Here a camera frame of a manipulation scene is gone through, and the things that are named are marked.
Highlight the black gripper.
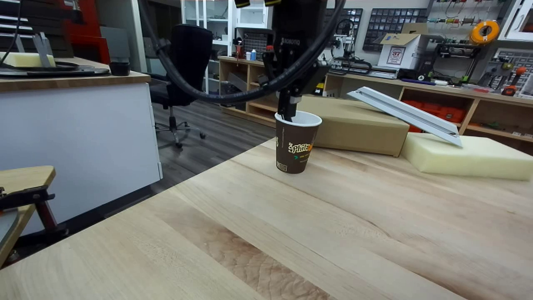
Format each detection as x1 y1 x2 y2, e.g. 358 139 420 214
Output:
261 34 330 120

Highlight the yellow foam pad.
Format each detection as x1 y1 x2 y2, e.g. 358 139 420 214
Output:
0 50 58 70

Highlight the brown paper coffee cup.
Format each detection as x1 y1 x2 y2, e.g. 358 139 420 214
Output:
273 109 325 175

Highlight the white side table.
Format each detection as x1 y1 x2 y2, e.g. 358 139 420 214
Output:
0 57 165 237

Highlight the black swivel office chair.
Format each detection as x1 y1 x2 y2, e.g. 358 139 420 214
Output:
148 24 216 150

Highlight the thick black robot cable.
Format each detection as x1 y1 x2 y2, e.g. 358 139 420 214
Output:
136 0 346 107

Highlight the black round puck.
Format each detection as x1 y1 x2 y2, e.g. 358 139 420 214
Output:
108 59 131 77

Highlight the white aluminium rail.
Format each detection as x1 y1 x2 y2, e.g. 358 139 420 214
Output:
346 85 465 150

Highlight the pale yellow foam block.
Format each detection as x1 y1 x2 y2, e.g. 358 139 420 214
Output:
401 132 533 184

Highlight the brown cardboard box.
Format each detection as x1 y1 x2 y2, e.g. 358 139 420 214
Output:
295 94 411 159

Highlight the red tool cabinet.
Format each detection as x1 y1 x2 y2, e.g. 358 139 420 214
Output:
58 0 111 67

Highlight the orange tape roll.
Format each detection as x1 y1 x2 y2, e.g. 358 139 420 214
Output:
470 19 501 49

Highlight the white cardboard carton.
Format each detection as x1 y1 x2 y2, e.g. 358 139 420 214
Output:
376 30 425 72

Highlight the long wooden wall shelf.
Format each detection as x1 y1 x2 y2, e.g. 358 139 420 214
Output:
323 72 533 154

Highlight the low wooden shelf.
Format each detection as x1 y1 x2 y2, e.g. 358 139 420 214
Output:
215 55 280 127

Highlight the small wooden stool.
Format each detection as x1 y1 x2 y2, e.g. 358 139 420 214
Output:
0 164 60 270

